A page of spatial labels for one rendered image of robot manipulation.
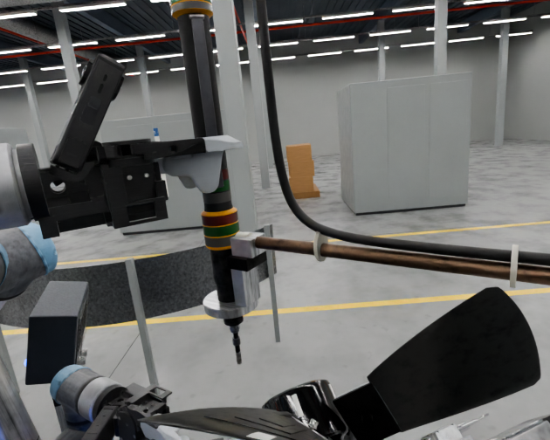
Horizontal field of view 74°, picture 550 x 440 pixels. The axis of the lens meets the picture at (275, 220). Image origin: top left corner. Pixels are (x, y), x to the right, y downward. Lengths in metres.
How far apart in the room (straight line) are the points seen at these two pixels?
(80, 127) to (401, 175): 6.53
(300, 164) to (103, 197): 8.22
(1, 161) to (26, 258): 0.47
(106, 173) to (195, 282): 2.16
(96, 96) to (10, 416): 0.59
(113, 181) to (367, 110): 6.29
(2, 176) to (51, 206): 0.05
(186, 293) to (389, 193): 4.91
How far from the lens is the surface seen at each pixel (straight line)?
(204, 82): 0.42
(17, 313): 2.95
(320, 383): 0.62
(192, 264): 2.46
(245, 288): 0.44
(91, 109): 0.39
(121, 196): 0.38
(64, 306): 1.16
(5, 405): 0.82
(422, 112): 6.83
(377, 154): 6.64
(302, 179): 8.61
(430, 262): 0.34
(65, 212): 0.39
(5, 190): 0.37
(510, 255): 0.33
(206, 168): 0.40
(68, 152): 0.38
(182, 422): 0.35
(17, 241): 0.83
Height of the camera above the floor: 1.65
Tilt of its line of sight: 14 degrees down
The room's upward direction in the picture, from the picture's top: 5 degrees counter-clockwise
